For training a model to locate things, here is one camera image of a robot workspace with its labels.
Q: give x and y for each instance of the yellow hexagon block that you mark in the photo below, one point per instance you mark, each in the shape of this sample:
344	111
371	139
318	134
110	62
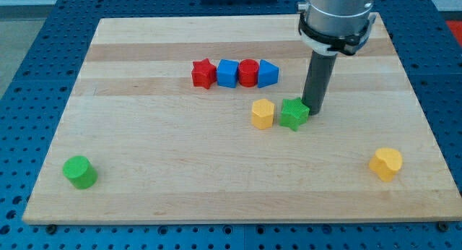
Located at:
262	114

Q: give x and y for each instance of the wooden board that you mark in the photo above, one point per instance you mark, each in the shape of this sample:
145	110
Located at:
167	152

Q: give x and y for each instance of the red cylinder block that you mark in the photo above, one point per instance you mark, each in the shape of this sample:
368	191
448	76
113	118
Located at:
248	72

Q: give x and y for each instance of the blue cube block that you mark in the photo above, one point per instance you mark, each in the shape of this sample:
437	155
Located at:
227	73

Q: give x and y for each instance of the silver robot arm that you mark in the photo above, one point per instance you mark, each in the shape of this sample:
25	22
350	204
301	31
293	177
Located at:
330	27

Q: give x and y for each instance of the blue triangle block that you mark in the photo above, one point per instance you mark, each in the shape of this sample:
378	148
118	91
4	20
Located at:
268	74

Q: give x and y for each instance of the green star block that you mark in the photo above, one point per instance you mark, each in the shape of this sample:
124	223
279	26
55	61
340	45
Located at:
293	113

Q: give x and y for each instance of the red star block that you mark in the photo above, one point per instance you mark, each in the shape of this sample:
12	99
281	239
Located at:
203	74

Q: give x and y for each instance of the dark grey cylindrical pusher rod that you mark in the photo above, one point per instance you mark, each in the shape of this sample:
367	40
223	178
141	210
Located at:
317	80

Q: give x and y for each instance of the yellow heart block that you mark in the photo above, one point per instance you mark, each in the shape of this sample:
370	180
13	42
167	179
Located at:
386	163

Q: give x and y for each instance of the green cylinder block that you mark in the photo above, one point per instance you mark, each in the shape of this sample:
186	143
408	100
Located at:
79	171

